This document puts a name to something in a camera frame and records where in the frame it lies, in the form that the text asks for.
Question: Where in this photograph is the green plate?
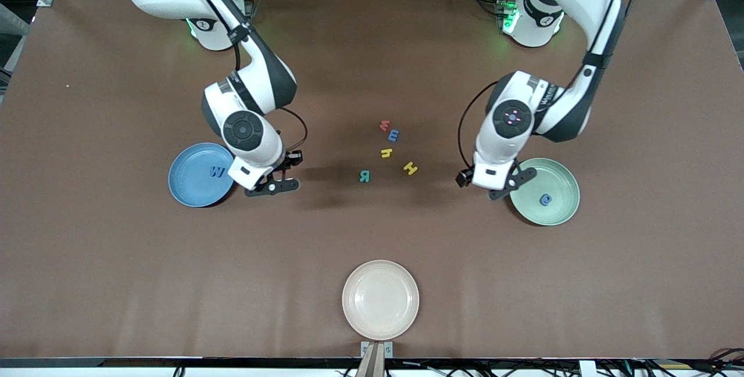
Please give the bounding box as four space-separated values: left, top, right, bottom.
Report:
509 157 581 227

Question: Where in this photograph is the blue plate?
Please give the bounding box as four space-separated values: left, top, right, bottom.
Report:
168 142 237 208

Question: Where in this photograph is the beige plate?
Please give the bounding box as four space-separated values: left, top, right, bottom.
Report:
342 260 420 341

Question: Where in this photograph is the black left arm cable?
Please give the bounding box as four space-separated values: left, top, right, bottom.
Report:
457 80 502 175

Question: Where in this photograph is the metal table edge bracket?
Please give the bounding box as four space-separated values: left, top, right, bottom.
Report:
360 341 394 377

